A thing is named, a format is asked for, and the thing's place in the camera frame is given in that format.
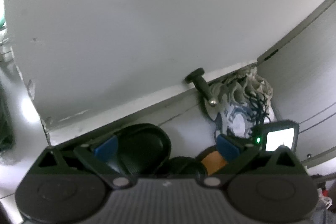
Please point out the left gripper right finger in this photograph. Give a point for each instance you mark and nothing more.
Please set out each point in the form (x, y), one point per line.
(243, 157)

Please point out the wall door stopper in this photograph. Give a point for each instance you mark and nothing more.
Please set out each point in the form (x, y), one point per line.
(201, 85)

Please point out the white patterned sneaker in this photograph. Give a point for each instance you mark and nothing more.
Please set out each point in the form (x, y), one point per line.
(253, 84)

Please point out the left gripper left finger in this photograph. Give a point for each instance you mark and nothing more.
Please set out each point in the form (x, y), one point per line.
(80, 162)

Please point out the orange cat-shaped floor mat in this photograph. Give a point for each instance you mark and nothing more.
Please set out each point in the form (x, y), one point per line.
(212, 160)

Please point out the black chunky clog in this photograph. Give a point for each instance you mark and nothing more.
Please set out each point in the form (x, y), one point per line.
(182, 167)
(142, 149)

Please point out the grey sneaker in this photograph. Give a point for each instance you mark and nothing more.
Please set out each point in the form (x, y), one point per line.
(235, 114)

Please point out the grey door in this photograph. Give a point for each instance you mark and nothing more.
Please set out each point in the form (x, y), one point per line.
(301, 70)

